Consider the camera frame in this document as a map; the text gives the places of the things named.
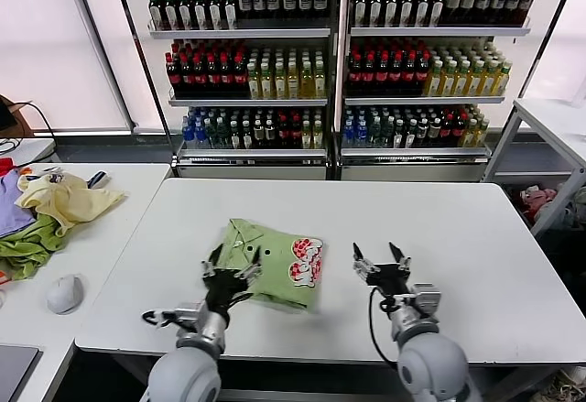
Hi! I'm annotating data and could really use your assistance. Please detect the light green shirt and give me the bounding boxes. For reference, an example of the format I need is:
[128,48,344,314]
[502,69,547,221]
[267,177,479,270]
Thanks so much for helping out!
[208,217,328,314]

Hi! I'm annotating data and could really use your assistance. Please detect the red cap cola bottles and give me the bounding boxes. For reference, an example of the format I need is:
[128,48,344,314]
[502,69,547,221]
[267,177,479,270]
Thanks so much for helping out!
[276,109,304,150]
[437,107,469,147]
[164,40,251,100]
[345,44,432,98]

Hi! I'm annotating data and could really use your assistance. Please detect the grey laptop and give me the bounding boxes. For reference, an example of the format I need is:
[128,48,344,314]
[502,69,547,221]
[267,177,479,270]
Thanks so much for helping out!
[0,345,40,402]

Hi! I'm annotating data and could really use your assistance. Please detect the pink red clothes pile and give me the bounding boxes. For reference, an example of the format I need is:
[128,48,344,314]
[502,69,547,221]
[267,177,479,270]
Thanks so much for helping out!
[507,183,559,220]

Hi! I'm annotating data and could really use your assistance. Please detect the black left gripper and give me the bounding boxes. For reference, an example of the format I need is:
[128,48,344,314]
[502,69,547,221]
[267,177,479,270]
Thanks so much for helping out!
[201,244,264,317]

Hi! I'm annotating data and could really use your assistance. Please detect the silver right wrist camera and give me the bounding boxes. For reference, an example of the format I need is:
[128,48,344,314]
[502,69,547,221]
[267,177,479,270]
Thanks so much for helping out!
[408,282,442,320]

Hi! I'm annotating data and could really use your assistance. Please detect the blue white striped cloth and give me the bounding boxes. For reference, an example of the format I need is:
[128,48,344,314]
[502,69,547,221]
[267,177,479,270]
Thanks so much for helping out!
[85,171,112,191]

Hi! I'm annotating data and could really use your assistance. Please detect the green cap yellow bottles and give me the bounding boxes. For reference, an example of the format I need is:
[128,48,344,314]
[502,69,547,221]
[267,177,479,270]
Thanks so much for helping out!
[420,42,512,98]

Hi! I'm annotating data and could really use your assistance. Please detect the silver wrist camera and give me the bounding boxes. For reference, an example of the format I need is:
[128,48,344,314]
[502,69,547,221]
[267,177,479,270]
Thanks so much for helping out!
[408,282,442,320]
[157,303,205,331]

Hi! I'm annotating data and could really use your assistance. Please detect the mixed dark drink bottles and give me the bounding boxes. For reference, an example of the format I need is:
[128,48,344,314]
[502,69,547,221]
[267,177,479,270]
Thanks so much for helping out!
[365,106,441,149]
[203,107,278,151]

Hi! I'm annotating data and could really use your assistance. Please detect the white metal frame table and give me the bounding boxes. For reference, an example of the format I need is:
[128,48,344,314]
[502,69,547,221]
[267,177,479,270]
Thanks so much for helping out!
[483,97,586,238]

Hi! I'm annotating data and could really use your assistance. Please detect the purple garment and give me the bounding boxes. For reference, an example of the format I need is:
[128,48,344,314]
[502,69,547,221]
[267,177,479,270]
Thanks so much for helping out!
[0,170,38,241]

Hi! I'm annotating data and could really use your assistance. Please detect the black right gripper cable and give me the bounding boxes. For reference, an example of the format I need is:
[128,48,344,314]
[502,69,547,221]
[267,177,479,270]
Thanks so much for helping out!
[368,285,400,367]

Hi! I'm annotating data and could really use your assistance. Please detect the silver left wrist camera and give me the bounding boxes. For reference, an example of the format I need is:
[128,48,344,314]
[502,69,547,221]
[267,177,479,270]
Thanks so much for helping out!
[157,303,205,331]

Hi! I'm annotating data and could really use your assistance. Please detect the yellow tea bottles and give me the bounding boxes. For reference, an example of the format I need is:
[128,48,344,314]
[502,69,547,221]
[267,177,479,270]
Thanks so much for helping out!
[457,106,491,149]
[246,47,327,101]
[299,111,325,150]

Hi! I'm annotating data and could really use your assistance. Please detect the white computer mouse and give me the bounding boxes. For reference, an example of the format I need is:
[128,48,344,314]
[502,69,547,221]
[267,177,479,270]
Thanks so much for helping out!
[45,274,85,316]

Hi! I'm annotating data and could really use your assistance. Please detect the grey clothes pile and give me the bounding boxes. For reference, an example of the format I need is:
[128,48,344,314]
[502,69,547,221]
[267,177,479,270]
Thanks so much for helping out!
[533,189,586,234]

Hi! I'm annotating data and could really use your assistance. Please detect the blue water bottles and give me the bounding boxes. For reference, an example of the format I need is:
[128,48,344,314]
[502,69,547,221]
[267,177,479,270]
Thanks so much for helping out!
[341,107,370,149]
[180,107,210,150]

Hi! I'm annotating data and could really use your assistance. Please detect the brown cardboard box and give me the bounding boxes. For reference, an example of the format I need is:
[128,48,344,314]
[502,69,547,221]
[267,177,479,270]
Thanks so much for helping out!
[0,94,35,139]

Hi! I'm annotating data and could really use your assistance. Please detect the white orange printed garment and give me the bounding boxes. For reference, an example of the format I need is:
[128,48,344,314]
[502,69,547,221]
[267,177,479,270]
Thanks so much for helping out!
[16,167,66,187]

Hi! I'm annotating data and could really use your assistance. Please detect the black power cable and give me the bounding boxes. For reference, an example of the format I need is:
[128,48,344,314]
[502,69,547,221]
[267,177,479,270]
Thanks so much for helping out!
[21,102,59,165]

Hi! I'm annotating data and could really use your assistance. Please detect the green towel garment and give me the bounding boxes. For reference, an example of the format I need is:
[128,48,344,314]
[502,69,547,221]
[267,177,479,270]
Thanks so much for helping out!
[0,213,66,283]

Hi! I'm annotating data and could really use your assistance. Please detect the green cap dark bottles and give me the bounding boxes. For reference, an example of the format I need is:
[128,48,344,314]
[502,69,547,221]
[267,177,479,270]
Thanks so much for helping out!
[349,0,446,29]
[146,0,238,32]

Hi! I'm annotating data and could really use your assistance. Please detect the pale yellow garment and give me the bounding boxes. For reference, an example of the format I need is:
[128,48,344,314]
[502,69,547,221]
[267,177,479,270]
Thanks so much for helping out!
[15,173,129,238]

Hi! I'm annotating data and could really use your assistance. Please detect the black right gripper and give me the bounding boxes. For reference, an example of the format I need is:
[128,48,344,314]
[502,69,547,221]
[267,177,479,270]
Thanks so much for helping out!
[351,241,414,303]

